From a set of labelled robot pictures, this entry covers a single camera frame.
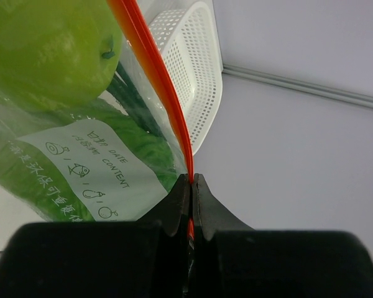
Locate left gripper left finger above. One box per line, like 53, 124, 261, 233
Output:
0, 174, 190, 297

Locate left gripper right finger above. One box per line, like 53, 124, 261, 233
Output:
191, 174, 373, 297

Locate clear zip bag orange seal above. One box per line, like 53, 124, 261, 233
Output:
0, 0, 195, 249

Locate green fake lettuce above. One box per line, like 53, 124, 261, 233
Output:
0, 99, 178, 222

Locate green fake apple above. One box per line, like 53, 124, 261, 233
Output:
0, 1, 122, 110

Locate white perforated plastic basket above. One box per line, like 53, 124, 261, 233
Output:
138, 1, 223, 153

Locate right aluminium frame post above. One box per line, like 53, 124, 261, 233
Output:
223, 64, 373, 109

